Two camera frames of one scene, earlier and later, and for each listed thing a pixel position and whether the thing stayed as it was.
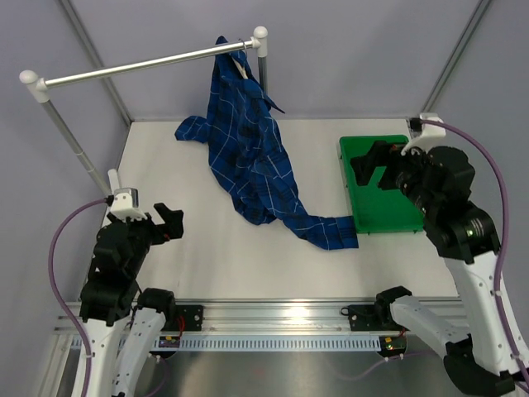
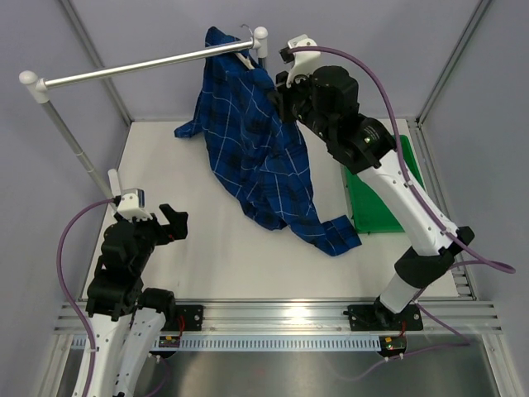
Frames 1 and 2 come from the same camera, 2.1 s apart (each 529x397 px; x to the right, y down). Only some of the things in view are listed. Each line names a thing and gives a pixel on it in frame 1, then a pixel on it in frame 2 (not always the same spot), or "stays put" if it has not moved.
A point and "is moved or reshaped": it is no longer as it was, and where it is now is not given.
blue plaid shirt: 245,151 is moved or reshaped
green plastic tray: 376,210 stays put
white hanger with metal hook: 243,70 to 246,62
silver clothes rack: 39,87 stays put
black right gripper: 364,165 to 281,98
